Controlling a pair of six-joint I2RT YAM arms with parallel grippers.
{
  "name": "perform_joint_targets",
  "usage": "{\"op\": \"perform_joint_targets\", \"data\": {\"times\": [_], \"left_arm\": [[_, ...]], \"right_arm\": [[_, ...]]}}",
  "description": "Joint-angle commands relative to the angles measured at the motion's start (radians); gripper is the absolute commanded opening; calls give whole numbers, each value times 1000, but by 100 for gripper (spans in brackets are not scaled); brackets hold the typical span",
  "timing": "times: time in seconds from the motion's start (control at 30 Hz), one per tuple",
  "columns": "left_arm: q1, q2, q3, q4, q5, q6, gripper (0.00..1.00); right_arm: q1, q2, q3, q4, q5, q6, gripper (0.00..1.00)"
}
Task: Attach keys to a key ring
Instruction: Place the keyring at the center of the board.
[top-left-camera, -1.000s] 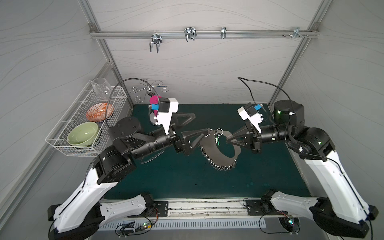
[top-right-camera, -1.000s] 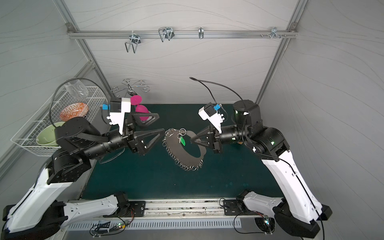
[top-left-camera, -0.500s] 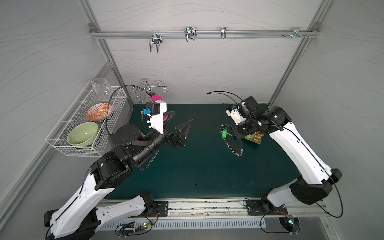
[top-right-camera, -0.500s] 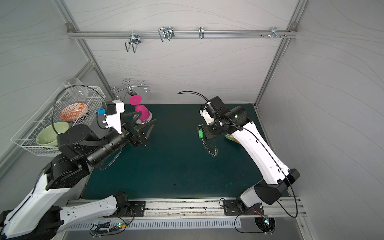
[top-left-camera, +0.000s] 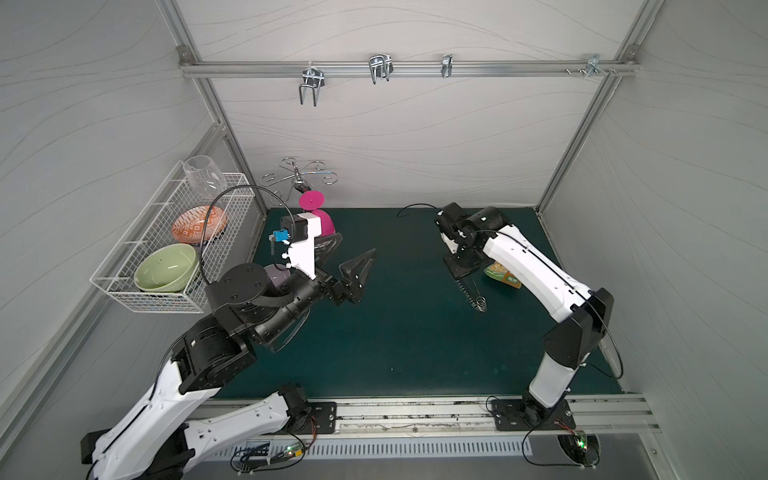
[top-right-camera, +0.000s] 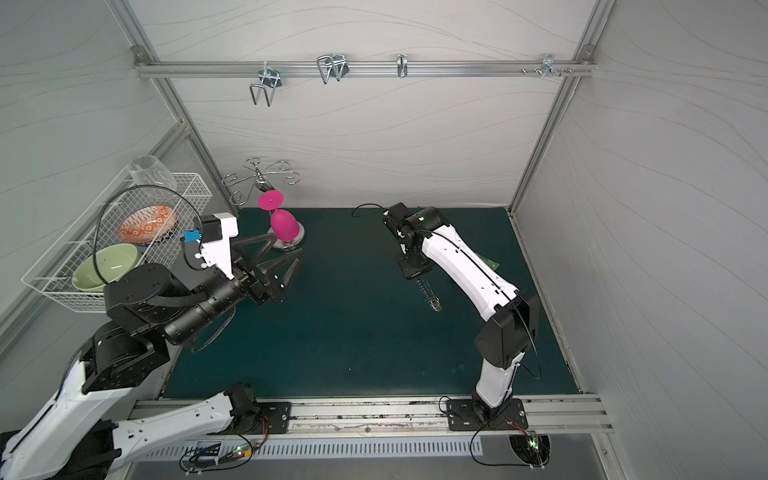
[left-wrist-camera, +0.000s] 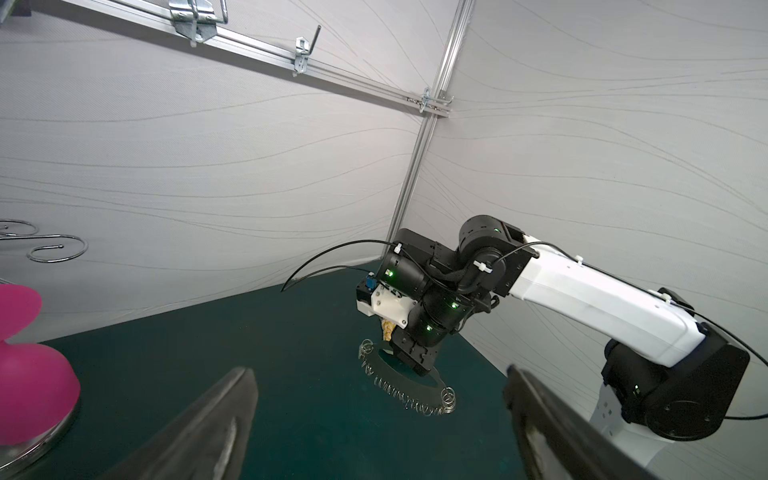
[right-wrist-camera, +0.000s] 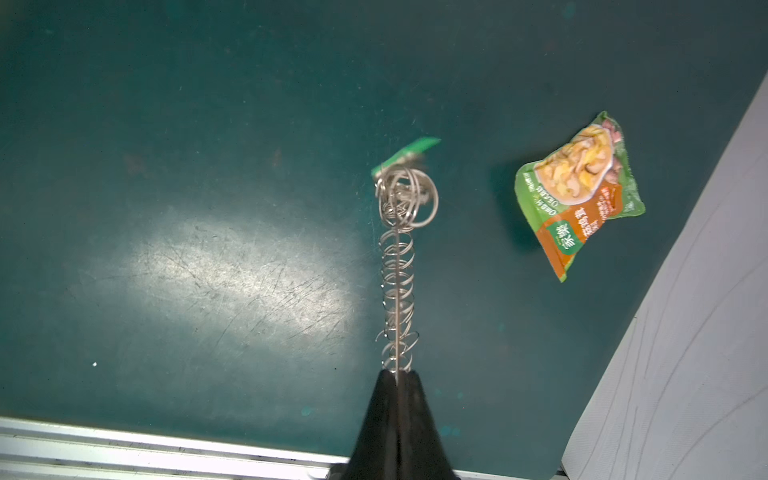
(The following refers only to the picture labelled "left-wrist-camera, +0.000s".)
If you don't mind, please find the small flat metal hook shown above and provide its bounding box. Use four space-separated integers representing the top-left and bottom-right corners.
292 25 322 77

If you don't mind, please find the right metal hook bracket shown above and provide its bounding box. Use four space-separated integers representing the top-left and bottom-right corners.
405 87 453 117

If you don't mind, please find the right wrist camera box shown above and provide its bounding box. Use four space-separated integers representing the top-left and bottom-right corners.
355 276 417 329

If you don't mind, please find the pink wine glass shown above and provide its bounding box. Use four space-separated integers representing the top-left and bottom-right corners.
1 284 80 446

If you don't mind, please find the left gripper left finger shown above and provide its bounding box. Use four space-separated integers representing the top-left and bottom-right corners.
101 367 259 479

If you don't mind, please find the loop metal hook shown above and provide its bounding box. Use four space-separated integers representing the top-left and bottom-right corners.
168 0 229 48

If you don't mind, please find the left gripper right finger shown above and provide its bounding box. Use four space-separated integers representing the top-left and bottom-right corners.
503 365 654 480

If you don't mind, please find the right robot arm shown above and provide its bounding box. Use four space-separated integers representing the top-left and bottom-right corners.
357 215 751 465

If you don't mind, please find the snack packet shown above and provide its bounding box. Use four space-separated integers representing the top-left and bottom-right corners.
381 319 398 342

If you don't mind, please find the green table mat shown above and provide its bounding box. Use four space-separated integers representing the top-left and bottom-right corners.
11 260 529 480

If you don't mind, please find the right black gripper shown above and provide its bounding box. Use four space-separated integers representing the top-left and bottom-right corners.
391 323 447 376

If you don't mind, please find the aluminium cross rail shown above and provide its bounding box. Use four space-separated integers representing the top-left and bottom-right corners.
70 0 421 110

